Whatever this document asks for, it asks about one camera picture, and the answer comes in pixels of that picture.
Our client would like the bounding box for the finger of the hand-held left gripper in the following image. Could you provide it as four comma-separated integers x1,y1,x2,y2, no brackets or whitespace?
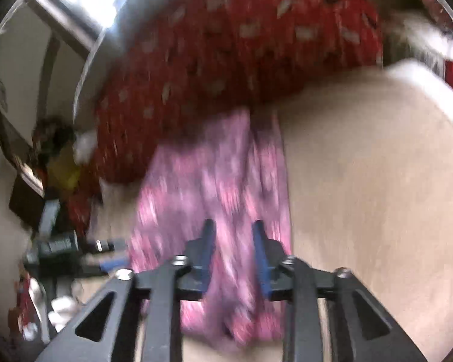
79,237,128,255
81,256,131,274

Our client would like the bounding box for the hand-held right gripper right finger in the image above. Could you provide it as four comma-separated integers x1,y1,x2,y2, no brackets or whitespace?
251,219,429,362

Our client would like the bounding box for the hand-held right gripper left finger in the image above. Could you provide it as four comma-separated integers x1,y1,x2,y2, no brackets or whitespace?
34,219,217,362

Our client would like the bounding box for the purple floral garment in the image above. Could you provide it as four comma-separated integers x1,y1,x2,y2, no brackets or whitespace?
126,107,293,348

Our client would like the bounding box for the red star print cloth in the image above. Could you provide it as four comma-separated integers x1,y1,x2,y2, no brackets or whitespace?
66,181,102,234

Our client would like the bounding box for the black box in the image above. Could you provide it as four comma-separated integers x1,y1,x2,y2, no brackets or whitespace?
8,175,46,230

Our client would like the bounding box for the white cloth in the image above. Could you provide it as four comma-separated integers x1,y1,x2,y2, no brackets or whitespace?
73,130,99,163

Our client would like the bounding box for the beige fleece blanket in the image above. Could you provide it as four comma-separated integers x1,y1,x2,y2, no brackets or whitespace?
79,58,453,362

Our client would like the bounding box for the dark framed board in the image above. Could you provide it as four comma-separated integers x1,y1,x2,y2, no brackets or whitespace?
0,90,46,197

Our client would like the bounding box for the red patterned blanket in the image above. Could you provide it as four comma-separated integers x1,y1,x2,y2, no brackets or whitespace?
73,0,386,185

